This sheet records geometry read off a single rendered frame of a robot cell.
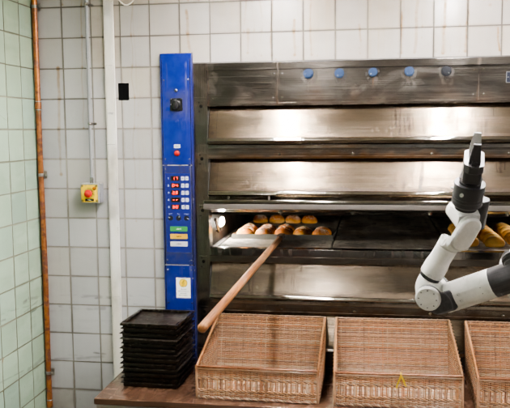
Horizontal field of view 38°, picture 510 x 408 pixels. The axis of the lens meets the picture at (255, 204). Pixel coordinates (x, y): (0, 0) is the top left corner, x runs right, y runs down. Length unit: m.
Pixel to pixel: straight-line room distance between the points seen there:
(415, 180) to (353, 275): 0.56
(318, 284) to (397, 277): 0.39
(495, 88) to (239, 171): 1.28
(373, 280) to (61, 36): 1.99
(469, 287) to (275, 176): 1.60
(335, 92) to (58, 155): 1.45
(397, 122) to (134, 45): 1.35
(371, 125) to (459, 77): 0.46
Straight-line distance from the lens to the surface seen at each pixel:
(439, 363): 3.69
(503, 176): 3.64
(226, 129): 3.64
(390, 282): 3.66
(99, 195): 3.78
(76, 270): 3.95
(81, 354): 4.06
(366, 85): 3.60
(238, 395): 3.35
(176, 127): 3.68
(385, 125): 3.58
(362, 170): 3.60
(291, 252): 3.65
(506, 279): 2.24
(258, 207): 3.49
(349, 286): 3.66
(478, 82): 3.64
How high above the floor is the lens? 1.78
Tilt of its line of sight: 6 degrees down
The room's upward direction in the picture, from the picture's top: 1 degrees counter-clockwise
